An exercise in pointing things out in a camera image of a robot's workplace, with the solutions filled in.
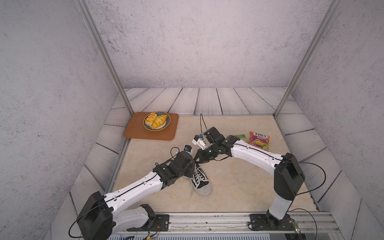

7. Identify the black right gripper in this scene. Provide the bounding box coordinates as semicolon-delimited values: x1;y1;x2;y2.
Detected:
190;144;220;164

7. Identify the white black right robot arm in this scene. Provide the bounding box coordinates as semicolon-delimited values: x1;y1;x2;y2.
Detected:
192;127;305;221

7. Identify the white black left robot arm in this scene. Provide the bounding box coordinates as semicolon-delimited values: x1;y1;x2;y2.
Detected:
75;146;195;240

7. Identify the green snack packet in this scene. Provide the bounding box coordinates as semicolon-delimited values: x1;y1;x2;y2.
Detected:
236;134;248;143

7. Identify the brown leather mat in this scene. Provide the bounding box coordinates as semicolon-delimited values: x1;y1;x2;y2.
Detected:
124;112;179;141

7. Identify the right bread pastry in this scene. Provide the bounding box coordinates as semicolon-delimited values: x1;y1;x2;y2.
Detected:
151;115;168;130

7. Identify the bread pastry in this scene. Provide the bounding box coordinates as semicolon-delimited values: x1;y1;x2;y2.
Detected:
151;115;168;130
144;113;157;127

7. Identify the yellow rimmed plate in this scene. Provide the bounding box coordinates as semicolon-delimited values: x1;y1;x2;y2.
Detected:
143;111;171;132

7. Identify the left bread pastry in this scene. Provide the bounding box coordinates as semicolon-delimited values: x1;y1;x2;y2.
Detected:
144;113;157;127

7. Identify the pink Fox's candy bag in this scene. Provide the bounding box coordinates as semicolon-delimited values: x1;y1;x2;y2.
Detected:
249;132;270;150

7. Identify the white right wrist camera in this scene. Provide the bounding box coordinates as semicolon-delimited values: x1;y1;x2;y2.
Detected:
192;134;207;150

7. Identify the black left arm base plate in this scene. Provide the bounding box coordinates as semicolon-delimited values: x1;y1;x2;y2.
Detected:
127;214;170;232

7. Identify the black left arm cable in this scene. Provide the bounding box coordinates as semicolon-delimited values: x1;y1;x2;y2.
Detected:
125;220;161;240

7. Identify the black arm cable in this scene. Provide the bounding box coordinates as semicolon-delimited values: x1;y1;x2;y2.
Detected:
281;160;327;240
125;220;161;240

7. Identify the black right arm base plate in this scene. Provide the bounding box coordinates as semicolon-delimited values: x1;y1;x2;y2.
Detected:
248;213;297;231

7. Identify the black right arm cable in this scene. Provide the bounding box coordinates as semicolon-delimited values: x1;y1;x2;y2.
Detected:
281;160;327;240

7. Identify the aluminium front rail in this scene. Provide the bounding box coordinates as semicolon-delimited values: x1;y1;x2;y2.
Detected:
108;209;344;240

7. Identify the right aluminium corner post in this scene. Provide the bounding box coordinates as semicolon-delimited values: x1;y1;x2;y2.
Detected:
273;0;342;120

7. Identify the aluminium corner post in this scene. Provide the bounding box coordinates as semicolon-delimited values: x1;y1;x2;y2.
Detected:
76;0;134;116
273;0;342;120

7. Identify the left aluminium corner post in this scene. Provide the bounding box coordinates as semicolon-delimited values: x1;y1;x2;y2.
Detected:
76;0;134;116

